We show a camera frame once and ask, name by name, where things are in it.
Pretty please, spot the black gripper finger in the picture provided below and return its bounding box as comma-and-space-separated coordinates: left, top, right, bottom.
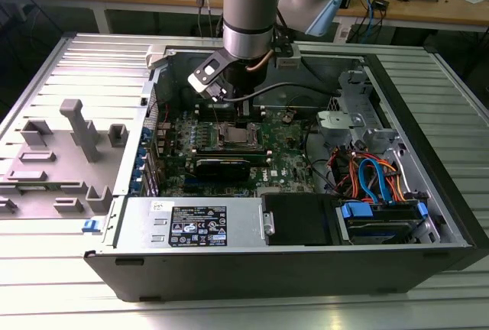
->
235, 99, 252, 121

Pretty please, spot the silver CPU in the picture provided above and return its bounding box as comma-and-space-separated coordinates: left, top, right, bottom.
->
225, 127, 251, 144

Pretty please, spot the metal socket cover frame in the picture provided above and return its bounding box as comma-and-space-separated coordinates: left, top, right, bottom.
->
219, 121, 261, 147

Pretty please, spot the black RAM slot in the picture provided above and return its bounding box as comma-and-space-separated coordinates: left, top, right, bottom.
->
195, 115, 267, 121
195, 108, 267, 114
195, 112, 267, 118
195, 105, 267, 110

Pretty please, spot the CPU socket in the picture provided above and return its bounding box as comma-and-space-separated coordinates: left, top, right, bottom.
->
216, 120, 263, 152

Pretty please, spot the RAM stick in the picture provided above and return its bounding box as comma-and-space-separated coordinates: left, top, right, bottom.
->
195, 152, 270, 167

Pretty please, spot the green motherboard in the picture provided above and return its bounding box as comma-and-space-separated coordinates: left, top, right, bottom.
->
154, 104, 320, 198

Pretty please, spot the black graphics card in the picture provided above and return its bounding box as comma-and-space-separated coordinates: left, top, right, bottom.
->
194, 157, 253, 183

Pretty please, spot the silver metal drive cage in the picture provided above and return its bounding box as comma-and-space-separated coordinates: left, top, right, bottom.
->
315, 68, 444, 245

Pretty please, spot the silver power supply unit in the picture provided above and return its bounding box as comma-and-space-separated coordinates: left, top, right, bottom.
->
114, 196, 268, 249

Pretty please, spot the black open PC case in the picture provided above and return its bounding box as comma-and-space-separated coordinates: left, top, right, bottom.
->
83, 41, 489, 304

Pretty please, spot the hard disk in blue carrier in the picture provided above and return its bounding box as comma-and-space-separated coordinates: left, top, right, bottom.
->
335, 202, 429, 245

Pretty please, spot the grey parts rack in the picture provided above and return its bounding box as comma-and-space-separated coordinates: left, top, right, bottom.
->
0, 99, 129, 220

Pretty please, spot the copper coloured hose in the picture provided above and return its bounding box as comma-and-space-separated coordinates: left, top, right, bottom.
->
246, 49, 274, 73

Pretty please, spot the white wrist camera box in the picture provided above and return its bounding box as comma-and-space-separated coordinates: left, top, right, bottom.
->
186, 50, 230, 104

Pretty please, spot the black camera cable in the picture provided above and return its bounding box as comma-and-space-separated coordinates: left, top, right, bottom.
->
221, 81, 343, 102

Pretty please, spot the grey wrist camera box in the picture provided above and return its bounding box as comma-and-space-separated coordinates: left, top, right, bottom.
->
271, 31, 303, 68

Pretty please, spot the black wire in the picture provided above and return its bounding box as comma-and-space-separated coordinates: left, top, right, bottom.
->
303, 121, 337, 196

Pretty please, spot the blue cable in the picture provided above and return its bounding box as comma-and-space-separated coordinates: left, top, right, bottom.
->
358, 0, 379, 44

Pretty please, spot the blue data wire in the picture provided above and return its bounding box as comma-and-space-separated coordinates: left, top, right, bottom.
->
358, 157, 394, 205

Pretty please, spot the orange power wire bundle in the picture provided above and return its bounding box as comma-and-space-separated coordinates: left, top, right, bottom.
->
332, 146, 412, 203

